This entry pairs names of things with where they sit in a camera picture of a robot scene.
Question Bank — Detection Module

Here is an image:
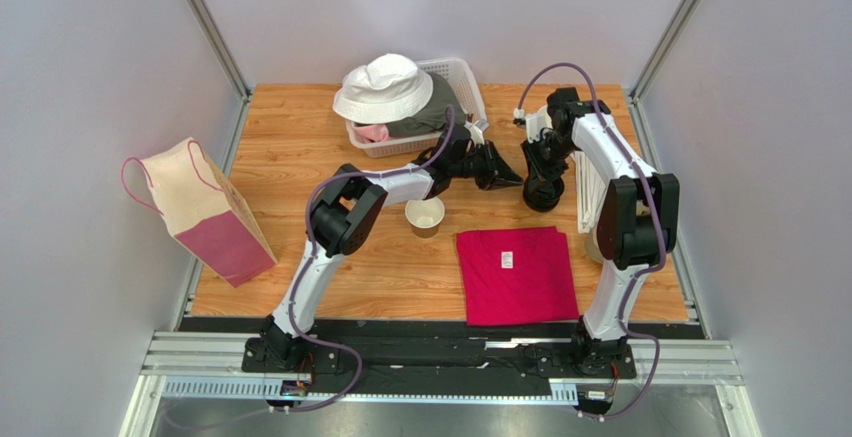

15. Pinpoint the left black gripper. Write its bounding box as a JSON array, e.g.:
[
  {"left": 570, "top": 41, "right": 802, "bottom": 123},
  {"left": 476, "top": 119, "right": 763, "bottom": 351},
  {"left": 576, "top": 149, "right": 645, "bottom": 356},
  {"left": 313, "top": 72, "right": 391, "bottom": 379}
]
[{"left": 450, "top": 142, "right": 525, "bottom": 193}]

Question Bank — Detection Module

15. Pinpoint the brown paper coffee cup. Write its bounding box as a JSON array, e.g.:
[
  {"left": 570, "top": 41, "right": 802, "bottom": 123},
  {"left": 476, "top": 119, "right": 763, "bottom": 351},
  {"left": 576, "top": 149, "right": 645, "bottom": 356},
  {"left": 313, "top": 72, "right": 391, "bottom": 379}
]
[{"left": 404, "top": 197, "right": 446, "bottom": 239}]

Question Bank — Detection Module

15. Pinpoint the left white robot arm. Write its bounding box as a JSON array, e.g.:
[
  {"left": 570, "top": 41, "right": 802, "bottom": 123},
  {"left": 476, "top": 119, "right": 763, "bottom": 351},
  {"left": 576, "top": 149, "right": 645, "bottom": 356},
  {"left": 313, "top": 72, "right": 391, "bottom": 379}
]
[{"left": 259, "top": 124, "right": 522, "bottom": 370}]

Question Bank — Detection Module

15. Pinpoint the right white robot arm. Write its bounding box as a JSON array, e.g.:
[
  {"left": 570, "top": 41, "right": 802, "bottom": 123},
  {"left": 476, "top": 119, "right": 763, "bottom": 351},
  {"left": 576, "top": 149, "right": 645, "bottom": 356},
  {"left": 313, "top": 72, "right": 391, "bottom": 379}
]
[{"left": 513, "top": 87, "right": 680, "bottom": 367}]

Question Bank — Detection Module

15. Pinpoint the stack of black lids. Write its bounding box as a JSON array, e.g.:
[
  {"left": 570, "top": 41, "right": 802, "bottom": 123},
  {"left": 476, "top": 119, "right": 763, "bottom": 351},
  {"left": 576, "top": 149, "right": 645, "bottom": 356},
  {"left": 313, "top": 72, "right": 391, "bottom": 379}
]
[{"left": 522, "top": 185, "right": 564, "bottom": 213}]

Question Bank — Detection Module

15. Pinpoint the bundle of white straws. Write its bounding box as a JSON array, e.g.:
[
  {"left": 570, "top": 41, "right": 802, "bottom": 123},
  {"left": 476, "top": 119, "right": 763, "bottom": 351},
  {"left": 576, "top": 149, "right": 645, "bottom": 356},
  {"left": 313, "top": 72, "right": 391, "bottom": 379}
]
[{"left": 572, "top": 151, "right": 607, "bottom": 234}]

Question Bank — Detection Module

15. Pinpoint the cardboard cup carrier tray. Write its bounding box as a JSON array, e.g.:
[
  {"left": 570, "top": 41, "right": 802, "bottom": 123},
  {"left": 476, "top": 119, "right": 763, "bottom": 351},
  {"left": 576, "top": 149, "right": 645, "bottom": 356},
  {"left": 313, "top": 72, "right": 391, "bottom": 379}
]
[{"left": 584, "top": 227, "right": 605, "bottom": 265}]

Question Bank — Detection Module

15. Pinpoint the folded red t-shirt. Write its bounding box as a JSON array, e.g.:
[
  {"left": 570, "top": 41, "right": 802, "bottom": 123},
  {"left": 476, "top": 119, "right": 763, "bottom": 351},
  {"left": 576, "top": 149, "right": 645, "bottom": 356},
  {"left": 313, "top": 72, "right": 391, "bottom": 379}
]
[{"left": 456, "top": 226, "right": 581, "bottom": 327}]

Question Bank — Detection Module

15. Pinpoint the olive green folded garment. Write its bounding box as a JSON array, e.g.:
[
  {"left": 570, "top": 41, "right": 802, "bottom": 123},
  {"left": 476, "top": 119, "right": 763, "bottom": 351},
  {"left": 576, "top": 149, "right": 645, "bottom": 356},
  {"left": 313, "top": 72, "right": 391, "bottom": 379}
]
[{"left": 386, "top": 73, "right": 469, "bottom": 139}]

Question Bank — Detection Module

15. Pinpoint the white plastic basket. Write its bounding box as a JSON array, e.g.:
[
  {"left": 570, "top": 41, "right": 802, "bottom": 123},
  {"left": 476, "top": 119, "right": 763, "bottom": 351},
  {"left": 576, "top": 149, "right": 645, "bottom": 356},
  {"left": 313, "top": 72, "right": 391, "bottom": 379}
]
[{"left": 345, "top": 57, "right": 490, "bottom": 158}]

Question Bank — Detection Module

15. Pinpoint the pink cloth in basket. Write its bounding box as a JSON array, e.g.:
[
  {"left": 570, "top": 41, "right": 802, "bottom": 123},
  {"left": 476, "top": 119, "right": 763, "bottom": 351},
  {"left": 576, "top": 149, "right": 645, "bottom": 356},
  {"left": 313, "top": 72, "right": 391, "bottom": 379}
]
[{"left": 353, "top": 123, "right": 390, "bottom": 143}]

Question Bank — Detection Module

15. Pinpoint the white bucket hat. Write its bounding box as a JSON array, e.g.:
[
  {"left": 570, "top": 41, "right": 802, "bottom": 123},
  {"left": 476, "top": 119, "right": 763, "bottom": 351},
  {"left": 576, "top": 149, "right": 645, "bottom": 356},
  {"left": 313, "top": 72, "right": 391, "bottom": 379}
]
[{"left": 332, "top": 53, "right": 433, "bottom": 125}]

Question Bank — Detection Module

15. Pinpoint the pink and cream paper bag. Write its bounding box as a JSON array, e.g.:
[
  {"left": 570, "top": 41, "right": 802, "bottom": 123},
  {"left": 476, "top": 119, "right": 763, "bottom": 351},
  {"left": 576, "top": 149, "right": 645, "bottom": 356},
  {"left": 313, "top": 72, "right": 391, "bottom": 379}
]
[{"left": 120, "top": 137, "right": 278, "bottom": 287}]

